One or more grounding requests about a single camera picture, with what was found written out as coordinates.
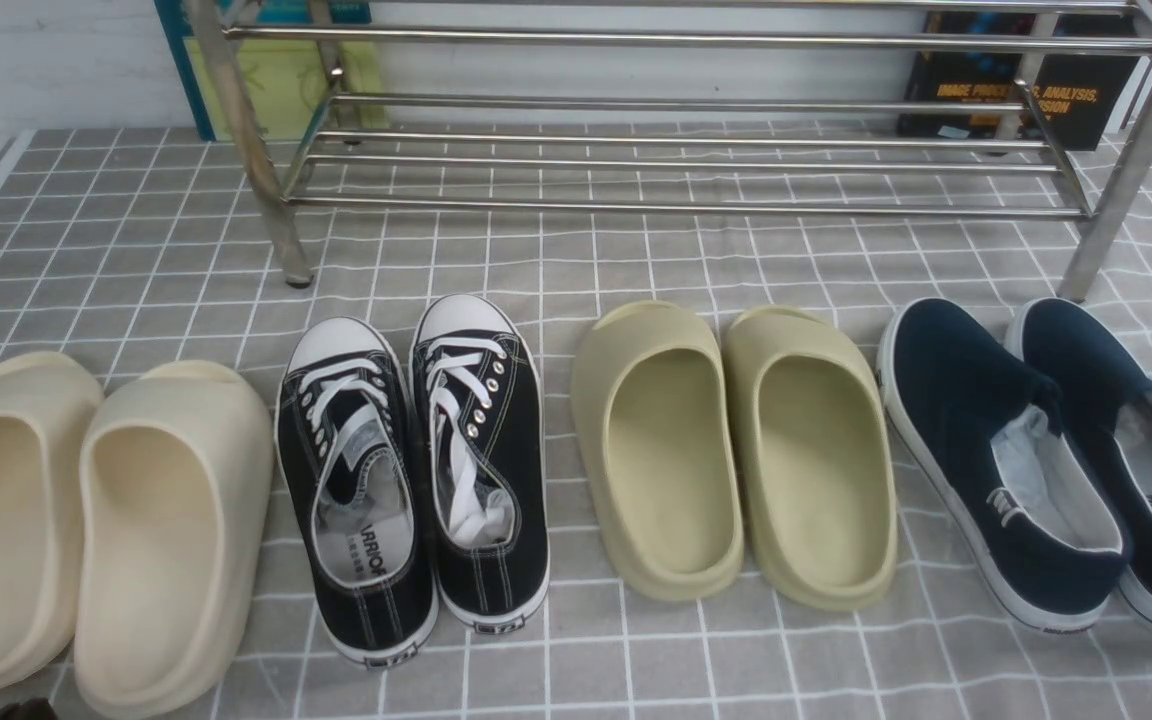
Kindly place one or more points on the navy slip-on shoe left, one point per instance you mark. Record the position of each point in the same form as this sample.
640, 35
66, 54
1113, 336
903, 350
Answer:
988, 431

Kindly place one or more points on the navy slip-on shoe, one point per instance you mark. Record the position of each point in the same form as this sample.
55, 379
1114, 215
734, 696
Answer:
988, 431
1106, 404

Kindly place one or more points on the navy slip-on shoe right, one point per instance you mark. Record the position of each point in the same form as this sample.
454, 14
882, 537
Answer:
1106, 404

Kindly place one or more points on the olive foam slipper left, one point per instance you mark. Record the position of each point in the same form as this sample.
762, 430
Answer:
649, 409

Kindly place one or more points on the olive foam slipper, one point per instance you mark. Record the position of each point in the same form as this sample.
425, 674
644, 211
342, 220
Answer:
649, 409
814, 458

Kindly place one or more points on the black canvas sneaker right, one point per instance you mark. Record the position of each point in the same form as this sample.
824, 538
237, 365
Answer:
479, 413

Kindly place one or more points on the black canvas sneaker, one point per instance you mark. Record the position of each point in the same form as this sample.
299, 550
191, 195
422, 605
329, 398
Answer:
343, 436
479, 413

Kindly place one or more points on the black canvas sneaker left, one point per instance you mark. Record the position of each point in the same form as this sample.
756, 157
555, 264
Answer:
343, 436

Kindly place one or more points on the olive foam slipper right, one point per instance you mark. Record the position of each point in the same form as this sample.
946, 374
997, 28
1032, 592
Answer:
814, 458

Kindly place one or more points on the teal and yellow book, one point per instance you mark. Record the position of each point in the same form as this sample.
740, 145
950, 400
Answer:
284, 77

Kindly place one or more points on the cream foam slipper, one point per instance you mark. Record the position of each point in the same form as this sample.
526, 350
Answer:
175, 473
47, 402

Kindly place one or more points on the black image processing book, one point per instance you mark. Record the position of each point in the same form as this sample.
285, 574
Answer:
1077, 93

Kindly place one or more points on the cream foam slipper far left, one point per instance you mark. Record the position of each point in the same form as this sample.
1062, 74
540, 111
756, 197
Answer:
47, 402

